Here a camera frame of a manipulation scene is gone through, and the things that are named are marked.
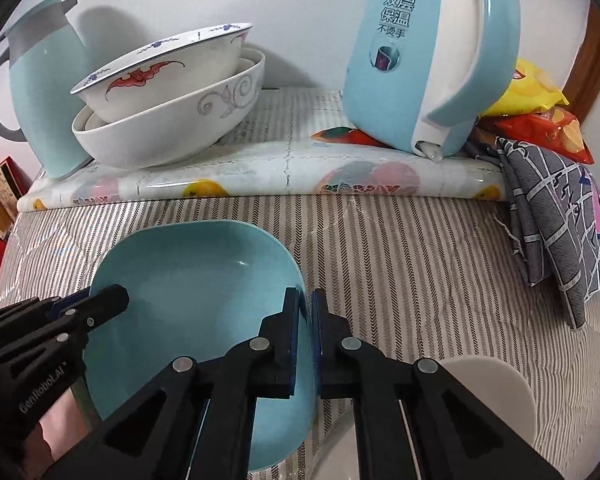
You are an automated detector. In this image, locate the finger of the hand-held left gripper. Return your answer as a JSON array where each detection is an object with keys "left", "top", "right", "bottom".
[
  {"left": 55, "top": 284, "right": 130, "bottom": 341},
  {"left": 0, "top": 294, "right": 89, "bottom": 341}
]

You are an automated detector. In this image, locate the floral plastic table cover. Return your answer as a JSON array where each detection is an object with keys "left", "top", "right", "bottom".
[{"left": 17, "top": 87, "right": 506, "bottom": 213}]

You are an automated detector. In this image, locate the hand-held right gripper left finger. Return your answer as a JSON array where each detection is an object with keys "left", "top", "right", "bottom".
[{"left": 42, "top": 287, "right": 301, "bottom": 480}]

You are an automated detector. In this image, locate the light blue electric kettle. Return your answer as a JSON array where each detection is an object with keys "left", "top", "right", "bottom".
[{"left": 342, "top": 0, "right": 522, "bottom": 159}]

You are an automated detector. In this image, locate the brown wooden door frame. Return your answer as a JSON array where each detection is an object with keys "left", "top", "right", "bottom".
[{"left": 562, "top": 0, "right": 600, "bottom": 126}]

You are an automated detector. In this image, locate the large white bowl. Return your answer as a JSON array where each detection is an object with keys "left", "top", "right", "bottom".
[{"left": 432, "top": 355, "right": 538, "bottom": 443}]

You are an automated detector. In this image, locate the grey checked cloth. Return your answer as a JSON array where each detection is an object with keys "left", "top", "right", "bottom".
[{"left": 465, "top": 137, "right": 600, "bottom": 330}]

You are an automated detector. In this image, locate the red snack bag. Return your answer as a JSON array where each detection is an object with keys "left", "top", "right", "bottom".
[{"left": 480, "top": 107, "right": 596, "bottom": 165}]

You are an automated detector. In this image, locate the white bowl red blue pattern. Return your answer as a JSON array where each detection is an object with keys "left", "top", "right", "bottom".
[{"left": 70, "top": 22, "right": 254, "bottom": 124}]

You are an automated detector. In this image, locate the light blue thermos jug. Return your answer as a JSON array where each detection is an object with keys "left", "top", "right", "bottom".
[{"left": 0, "top": 0, "right": 94, "bottom": 181}]

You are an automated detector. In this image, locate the white bowl grey swirl pattern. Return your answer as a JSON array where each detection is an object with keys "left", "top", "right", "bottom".
[{"left": 71, "top": 47, "right": 266, "bottom": 169}]

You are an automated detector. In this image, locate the person's left hand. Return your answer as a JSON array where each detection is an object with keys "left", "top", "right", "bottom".
[{"left": 39, "top": 389, "right": 95, "bottom": 462}]

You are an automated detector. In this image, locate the light blue square plate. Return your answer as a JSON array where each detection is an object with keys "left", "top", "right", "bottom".
[{"left": 82, "top": 220, "right": 322, "bottom": 473}]

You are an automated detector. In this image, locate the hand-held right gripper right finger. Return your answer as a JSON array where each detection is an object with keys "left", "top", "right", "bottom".
[{"left": 311, "top": 288, "right": 566, "bottom": 480}]

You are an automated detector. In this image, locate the patterned brown box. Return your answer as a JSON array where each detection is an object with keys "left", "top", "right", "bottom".
[{"left": 0, "top": 156, "right": 34, "bottom": 241}]

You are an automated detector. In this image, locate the yellow snack bag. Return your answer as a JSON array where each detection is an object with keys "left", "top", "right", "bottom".
[{"left": 480, "top": 57, "right": 571, "bottom": 119}]

